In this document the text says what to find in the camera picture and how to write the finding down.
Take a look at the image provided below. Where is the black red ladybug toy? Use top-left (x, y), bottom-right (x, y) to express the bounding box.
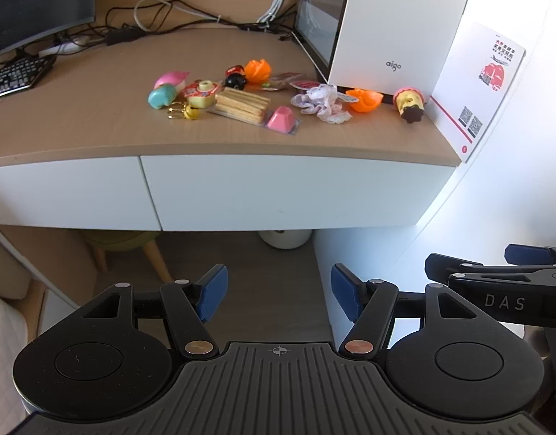
top-left (224, 64), bottom-right (248, 91)

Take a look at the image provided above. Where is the black keyboard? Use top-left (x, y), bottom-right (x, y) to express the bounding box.
top-left (0, 54), bottom-right (57, 103)

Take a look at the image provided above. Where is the wide white desk drawer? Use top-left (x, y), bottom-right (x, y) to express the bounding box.
top-left (139, 154), bottom-right (460, 232)

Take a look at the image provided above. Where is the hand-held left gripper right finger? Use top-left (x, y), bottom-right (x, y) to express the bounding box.
top-left (331, 264), bottom-right (480, 360)

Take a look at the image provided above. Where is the white lace fabric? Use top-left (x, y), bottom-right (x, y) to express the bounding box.
top-left (291, 84), bottom-right (353, 125)

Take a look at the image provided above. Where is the yellow red small toy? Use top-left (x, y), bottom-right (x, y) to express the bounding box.
top-left (184, 79), bottom-right (219, 108)

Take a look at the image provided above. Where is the white power strip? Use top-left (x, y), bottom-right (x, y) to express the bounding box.
top-left (38, 41), bottom-right (86, 57)

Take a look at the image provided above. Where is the pink green snack packet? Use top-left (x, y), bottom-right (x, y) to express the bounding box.
top-left (262, 71), bottom-right (303, 94)

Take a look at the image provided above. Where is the white round bin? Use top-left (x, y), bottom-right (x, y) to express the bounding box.
top-left (259, 230), bottom-right (314, 250)

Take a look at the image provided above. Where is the narrow white desk drawer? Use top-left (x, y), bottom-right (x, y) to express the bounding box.
top-left (0, 156), bottom-right (163, 232)

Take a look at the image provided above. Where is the green stool with wooden legs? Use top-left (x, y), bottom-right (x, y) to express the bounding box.
top-left (81, 230), bottom-right (174, 284)

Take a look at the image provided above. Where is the black power adapter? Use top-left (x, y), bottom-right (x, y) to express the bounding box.
top-left (106, 28), bottom-right (140, 46)

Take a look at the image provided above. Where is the white computer case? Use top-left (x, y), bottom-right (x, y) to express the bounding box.
top-left (293, 0), bottom-right (479, 96)

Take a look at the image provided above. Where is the white leaflet with red print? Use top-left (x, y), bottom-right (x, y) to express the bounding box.
top-left (429, 22), bottom-right (527, 164)

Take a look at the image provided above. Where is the curved black monitor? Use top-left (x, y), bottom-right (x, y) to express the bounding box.
top-left (0, 0), bottom-right (99, 62)

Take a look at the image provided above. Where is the gold bell keychain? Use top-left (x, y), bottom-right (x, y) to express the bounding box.
top-left (166, 103), bottom-right (201, 121)

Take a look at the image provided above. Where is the orange plastic bowl shell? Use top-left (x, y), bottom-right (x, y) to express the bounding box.
top-left (345, 88), bottom-right (384, 114)

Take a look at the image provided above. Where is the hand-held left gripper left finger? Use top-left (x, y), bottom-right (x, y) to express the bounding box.
top-left (81, 264), bottom-right (228, 360)

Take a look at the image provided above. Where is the clear pack of beige crackers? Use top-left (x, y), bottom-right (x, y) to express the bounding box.
top-left (207, 87), bottom-right (273, 125)

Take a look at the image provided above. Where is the yellow pink cupcake toy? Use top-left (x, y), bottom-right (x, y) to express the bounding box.
top-left (392, 85), bottom-right (427, 125)

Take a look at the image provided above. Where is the orange petal-shaped plastic shell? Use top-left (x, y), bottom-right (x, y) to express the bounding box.
top-left (245, 57), bottom-right (273, 84)

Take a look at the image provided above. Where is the grey looped cable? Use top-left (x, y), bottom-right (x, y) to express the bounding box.
top-left (133, 0), bottom-right (224, 32)

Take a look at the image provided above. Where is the pink block in clear blister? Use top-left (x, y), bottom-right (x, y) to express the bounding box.
top-left (263, 105), bottom-right (302, 136)

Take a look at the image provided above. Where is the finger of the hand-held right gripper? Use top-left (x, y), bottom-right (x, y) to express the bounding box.
top-left (425, 253), bottom-right (548, 291)
top-left (505, 244), bottom-right (556, 269)

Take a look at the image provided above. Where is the black cable bundle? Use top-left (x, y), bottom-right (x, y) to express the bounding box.
top-left (55, 2), bottom-right (301, 46)

